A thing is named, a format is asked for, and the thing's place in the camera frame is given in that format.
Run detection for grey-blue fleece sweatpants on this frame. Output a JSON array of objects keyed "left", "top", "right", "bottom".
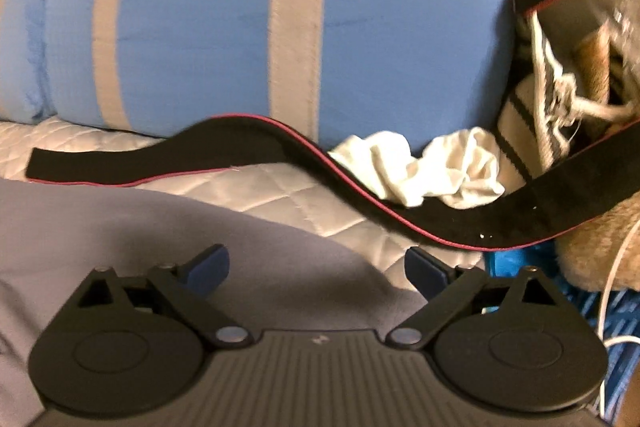
[{"left": 1, "top": 180, "right": 423, "bottom": 426}]

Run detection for blue grey-striped pillow right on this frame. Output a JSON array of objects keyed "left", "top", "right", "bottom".
[{"left": 46, "top": 0, "right": 513, "bottom": 149}]

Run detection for brown teddy bear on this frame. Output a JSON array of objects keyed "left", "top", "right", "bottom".
[{"left": 555, "top": 24, "right": 639, "bottom": 291}]

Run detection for white crumpled cloth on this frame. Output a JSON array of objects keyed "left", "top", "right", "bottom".
[{"left": 329, "top": 127, "right": 506, "bottom": 210}]

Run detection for blue grey-striped pillow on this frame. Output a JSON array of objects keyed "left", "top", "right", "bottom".
[
  {"left": 46, "top": 0, "right": 513, "bottom": 149},
  {"left": 1, "top": 0, "right": 54, "bottom": 124}
]

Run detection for grey quilted bedspread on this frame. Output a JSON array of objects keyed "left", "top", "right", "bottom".
[{"left": 0, "top": 116, "right": 486, "bottom": 293}]

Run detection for blue grey-striped pillow left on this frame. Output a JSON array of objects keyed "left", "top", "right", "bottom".
[{"left": 1, "top": 0, "right": 54, "bottom": 124}]

